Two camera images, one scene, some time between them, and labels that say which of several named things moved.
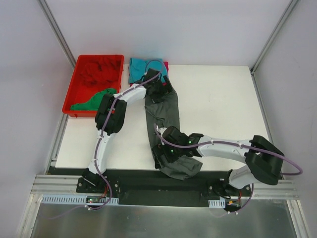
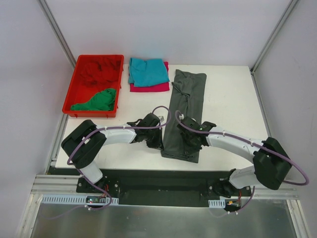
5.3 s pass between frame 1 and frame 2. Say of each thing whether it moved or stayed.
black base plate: stayed
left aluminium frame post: stayed
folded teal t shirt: stayed
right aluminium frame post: stayed
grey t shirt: moved
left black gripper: moved
